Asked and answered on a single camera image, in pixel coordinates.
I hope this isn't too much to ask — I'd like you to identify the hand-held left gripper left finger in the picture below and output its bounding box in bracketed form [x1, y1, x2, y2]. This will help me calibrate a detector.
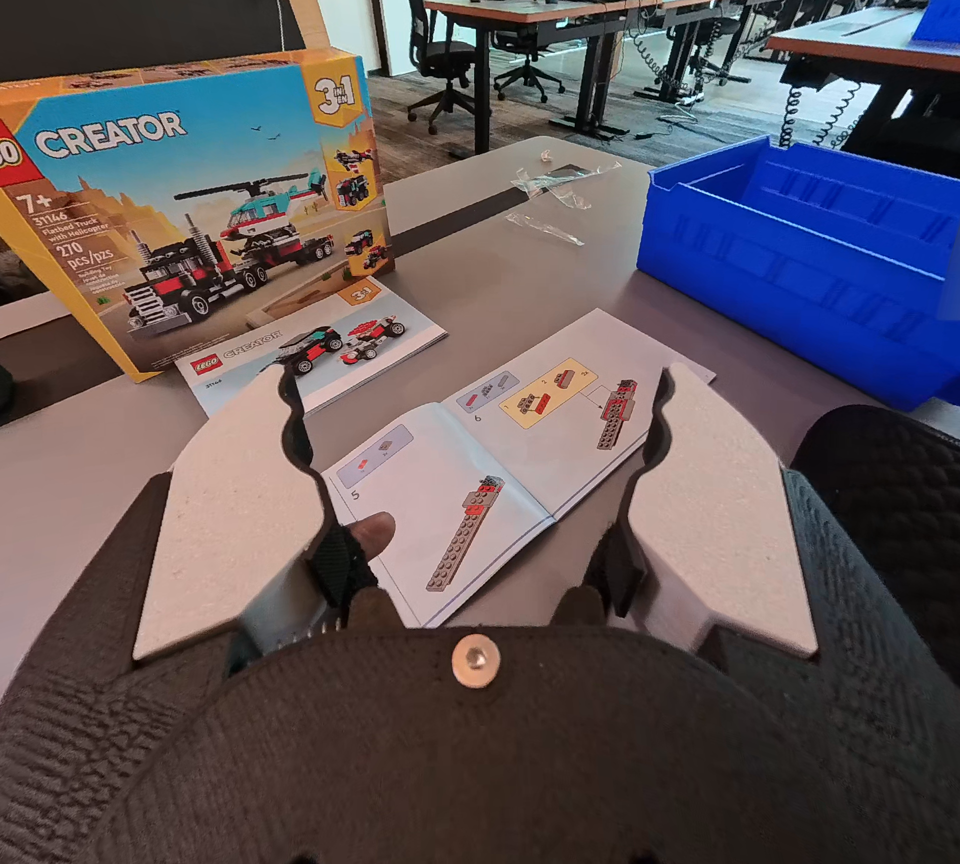
[132, 363, 335, 661]

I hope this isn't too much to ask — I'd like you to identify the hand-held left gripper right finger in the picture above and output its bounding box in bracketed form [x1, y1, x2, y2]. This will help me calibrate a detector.
[588, 361, 820, 660]

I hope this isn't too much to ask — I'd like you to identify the blue plastic bin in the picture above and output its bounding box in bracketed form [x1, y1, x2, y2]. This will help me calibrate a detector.
[636, 135, 960, 414]

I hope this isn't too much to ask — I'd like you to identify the colourful toy set box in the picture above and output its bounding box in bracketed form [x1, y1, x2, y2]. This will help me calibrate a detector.
[0, 50, 396, 384]

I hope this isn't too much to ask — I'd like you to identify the small blue bin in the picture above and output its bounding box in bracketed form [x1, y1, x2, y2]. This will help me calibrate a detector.
[911, 0, 960, 44]

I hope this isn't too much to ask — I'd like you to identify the person's left hand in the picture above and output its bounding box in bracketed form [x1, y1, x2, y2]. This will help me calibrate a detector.
[351, 510, 397, 567]

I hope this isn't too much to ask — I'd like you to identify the closed instruction booklet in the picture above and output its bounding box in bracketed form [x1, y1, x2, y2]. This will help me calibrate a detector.
[174, 279, 449, 421]

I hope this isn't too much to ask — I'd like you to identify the open instruction booklet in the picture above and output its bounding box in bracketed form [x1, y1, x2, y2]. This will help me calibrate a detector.
[321, 309, 717, 630]

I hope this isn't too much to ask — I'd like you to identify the clear plastic bag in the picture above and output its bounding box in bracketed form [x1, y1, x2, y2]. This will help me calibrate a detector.
[506, 210, 586, 248]
[510, 157, 624, 211]

